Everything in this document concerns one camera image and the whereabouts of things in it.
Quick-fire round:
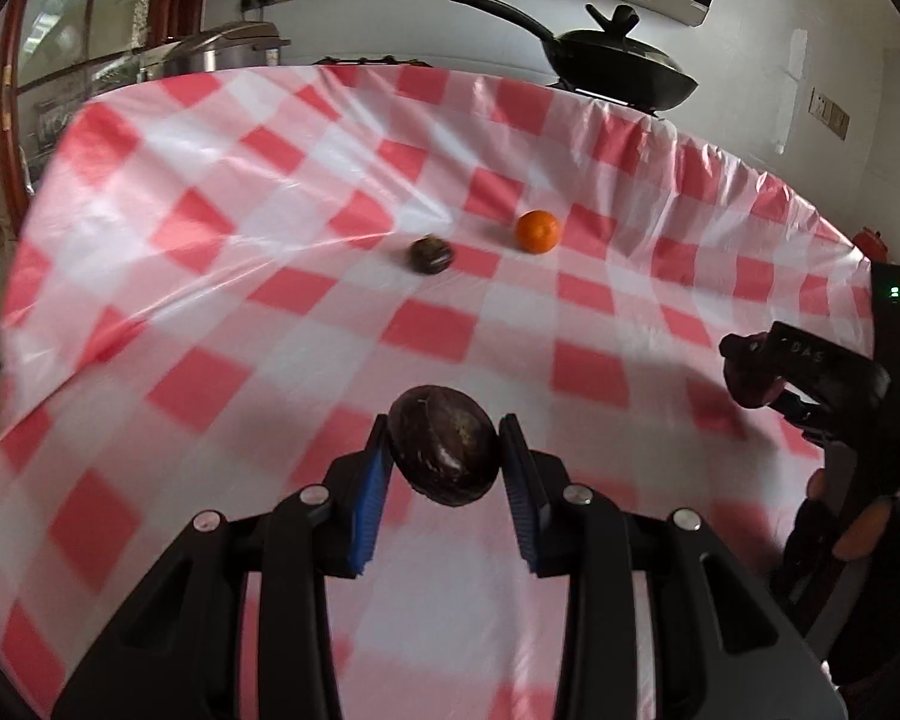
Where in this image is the dark red fruit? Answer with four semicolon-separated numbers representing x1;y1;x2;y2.
722;345;785;406

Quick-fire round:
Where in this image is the black wok lid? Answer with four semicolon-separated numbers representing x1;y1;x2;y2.
555;4;680;76

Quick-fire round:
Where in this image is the orange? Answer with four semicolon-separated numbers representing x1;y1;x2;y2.
514;210;560;254

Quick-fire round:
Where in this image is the person's right hand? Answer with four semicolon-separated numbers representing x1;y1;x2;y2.
804;465;892;562

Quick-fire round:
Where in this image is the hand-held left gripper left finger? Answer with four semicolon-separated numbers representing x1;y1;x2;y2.
51;412;391;720

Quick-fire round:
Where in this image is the red white checkered tablecloth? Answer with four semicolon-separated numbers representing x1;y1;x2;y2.
0;64;882;720

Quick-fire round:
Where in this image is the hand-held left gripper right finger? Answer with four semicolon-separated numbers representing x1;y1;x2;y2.
499;412;848;720

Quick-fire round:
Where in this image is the black stove burner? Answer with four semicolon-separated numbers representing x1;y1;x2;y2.
311;54;436;68

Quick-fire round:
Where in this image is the silver rice cooker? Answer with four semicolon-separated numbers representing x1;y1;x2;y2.
139;21;293;83

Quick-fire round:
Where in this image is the dark purple round fruit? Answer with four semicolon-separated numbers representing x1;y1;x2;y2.
386;385;500;507

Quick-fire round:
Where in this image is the small dark round fruit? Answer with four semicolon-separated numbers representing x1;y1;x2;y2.
409;235;455;275

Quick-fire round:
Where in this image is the red object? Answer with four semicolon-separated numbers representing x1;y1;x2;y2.
851;229;890;263

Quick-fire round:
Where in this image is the wooden door frame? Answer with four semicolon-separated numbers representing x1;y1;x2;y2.
0;0;211;203

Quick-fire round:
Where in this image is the gold wall socket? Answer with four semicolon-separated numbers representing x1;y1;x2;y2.
808;88;850;140

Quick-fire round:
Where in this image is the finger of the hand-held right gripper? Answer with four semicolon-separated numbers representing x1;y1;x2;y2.
720;331;777;365
765;388;841;452

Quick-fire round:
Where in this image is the black wok pan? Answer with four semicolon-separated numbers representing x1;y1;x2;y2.
450;0;700;112

